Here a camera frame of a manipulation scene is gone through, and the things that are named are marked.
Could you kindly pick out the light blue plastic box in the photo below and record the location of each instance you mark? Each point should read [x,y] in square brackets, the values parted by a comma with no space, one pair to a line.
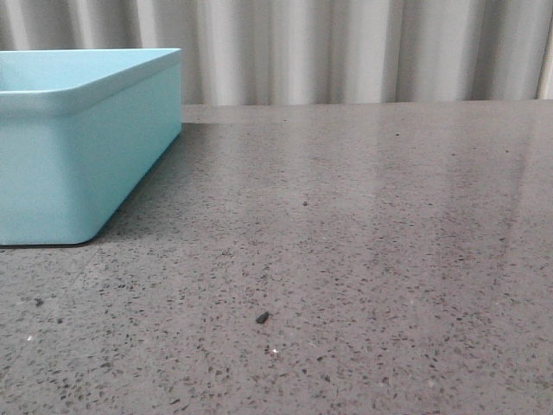
[80,128]

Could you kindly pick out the small black debris piece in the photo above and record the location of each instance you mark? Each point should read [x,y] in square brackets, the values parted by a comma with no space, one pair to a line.
[263,317]

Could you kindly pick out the white pleated curtain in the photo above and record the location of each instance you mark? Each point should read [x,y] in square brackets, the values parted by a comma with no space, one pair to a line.
[313,52]

